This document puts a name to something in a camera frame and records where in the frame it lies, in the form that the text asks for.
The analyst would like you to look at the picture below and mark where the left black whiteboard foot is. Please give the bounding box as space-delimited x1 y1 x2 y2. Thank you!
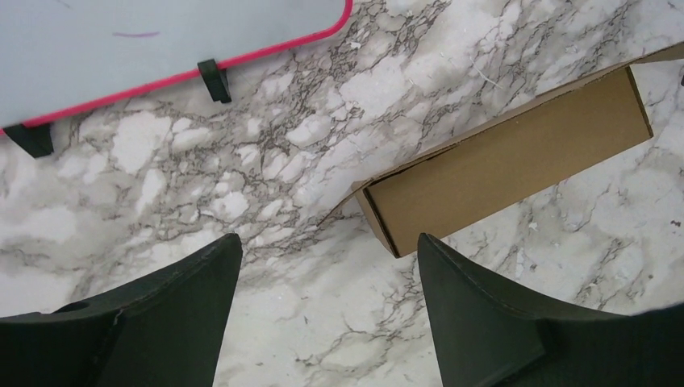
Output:
3 123 54 159

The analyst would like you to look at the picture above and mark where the pink framed whiteboard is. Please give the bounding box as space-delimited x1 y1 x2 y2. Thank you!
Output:
1 1 352 128

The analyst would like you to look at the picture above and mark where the brown cardboard box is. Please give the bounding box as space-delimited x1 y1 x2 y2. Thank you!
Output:
351 61 653 258

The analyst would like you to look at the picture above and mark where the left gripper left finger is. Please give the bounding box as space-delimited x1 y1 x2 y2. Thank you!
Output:
1 234 243 386

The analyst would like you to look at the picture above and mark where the right black whiteboard foot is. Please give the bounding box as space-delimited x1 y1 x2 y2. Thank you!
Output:
197 59 232 104

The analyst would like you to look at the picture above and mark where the black whiteboard foot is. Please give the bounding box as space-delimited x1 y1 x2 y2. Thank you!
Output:
197 59 232 104
3 123 54 159

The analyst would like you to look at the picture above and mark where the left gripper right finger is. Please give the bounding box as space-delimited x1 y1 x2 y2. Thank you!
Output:
417 234 683 386

